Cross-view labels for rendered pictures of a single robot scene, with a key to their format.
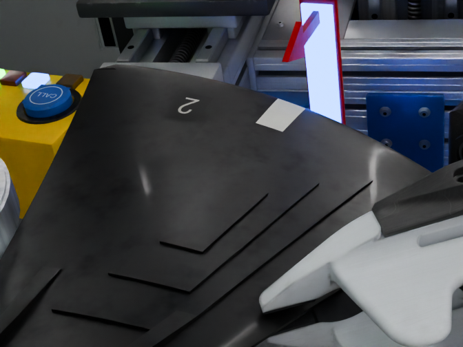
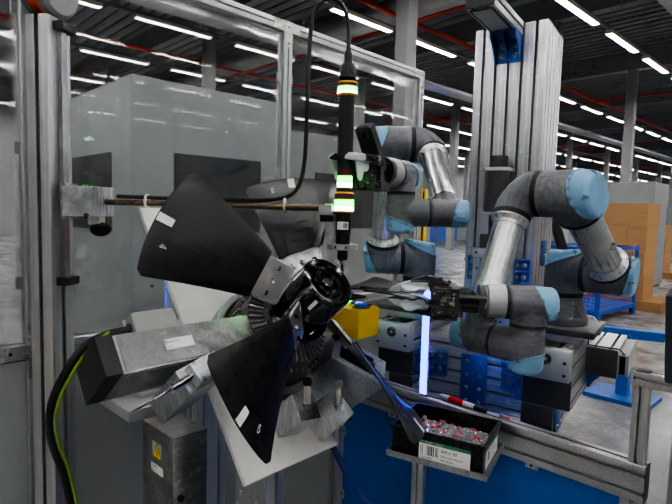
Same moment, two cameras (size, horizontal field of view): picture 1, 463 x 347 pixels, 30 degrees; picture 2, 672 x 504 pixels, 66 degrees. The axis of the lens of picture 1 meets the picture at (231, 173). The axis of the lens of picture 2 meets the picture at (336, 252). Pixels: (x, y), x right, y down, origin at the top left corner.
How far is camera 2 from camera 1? 0.95 m
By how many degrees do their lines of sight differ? 34
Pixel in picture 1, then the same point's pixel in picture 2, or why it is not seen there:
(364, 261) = (406, 285)
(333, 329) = (399, 301)
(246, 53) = not seen: hidden behind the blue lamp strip
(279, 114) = not seen: hidden behind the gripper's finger
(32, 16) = not seen: hidden behind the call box
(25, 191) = (347, 325)
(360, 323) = (405, 302)
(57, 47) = (366, 342)
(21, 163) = (349, 316)
